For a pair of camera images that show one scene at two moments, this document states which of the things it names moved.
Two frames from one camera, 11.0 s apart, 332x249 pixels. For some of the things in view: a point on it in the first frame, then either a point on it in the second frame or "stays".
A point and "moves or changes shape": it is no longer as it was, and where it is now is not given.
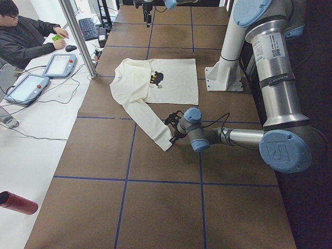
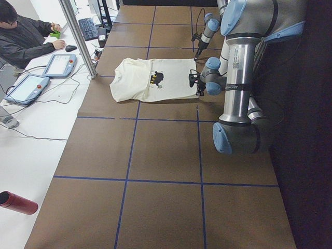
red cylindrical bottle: x=10 y=200 stays
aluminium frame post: x=78 y=39 stays
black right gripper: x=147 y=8 → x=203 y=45
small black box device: x=101 y=35 stays
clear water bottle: x=10 y=121 stays
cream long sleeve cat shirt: x=135 y=82 moves or changes shape
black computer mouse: x=70 y=48 stays
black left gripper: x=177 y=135 → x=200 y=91
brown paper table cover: x=116 y=188 stays
